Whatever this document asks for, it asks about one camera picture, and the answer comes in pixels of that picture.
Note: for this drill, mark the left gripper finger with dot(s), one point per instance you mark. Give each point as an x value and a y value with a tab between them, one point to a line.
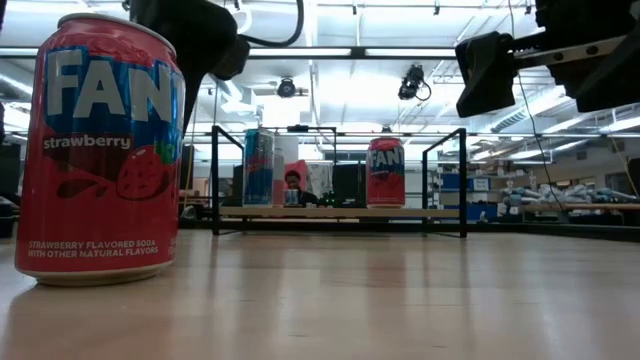
195	95

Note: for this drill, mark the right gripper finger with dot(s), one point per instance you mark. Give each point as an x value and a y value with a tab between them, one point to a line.
485	75
620	85

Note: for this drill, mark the blue silver Red Bull can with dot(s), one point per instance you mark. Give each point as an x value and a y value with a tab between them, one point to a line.
258	175

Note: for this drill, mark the red strawberry Fanta can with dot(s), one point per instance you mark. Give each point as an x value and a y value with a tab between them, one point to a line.
100	200
386	180

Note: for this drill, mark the round black ceiling fixture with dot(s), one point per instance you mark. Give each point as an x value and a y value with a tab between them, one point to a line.
286	88

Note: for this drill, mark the white background box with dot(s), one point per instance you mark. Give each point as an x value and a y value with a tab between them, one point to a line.
290	149

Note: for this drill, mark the shelving with blue bins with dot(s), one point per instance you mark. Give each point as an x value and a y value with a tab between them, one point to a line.
452	181

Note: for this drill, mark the cluttered background workbench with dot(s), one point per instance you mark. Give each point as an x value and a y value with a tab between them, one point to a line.
575	206

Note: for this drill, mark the black overhead rig beam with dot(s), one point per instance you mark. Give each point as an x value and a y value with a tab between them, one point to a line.
357	52

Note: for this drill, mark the person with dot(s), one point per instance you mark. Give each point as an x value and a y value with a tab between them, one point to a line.
294	179

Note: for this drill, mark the pink cloth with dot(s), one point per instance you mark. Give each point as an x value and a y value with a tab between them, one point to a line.
301	170

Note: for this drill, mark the small background can pack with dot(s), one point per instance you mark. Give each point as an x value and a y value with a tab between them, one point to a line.
291	197

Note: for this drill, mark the white patterned cloth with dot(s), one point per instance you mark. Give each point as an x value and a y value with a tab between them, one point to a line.
320	177

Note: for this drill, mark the black background monitor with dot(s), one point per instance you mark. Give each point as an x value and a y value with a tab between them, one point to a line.
347	185

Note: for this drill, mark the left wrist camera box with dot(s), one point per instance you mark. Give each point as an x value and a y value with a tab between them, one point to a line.
232	57

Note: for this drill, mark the black ceiling camera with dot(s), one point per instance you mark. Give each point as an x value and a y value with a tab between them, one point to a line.
412	80

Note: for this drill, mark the black metal table frame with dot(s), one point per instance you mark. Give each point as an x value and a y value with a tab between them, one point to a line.
325	226

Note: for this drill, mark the wooden shelf with black frame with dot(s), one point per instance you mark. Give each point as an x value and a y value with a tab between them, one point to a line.
350	213

